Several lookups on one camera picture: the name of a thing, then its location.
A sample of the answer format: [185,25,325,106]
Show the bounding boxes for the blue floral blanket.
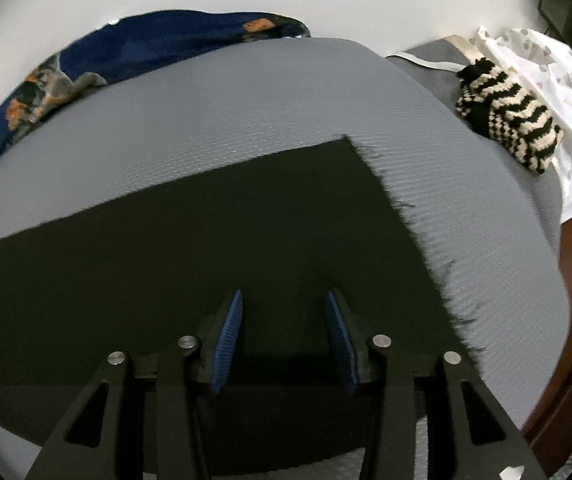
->
[0,9,311,193]

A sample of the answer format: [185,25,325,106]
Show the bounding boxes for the black and cream striped knit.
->
[455,58,563,176]

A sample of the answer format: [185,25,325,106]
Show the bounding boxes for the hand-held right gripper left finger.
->
[26,289,245,480]

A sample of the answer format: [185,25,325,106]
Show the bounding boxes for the white dotted cloth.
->
[476,25,572,223]

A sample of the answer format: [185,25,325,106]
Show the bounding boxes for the grey mesh mat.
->
[0,37,572,480]

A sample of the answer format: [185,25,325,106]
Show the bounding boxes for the black pants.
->
[0,134,487,476]

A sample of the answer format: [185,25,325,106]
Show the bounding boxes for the grey bed sheet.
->
[386,40,567,226]

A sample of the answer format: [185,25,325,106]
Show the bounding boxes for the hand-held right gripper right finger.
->
[325,289,549,480]

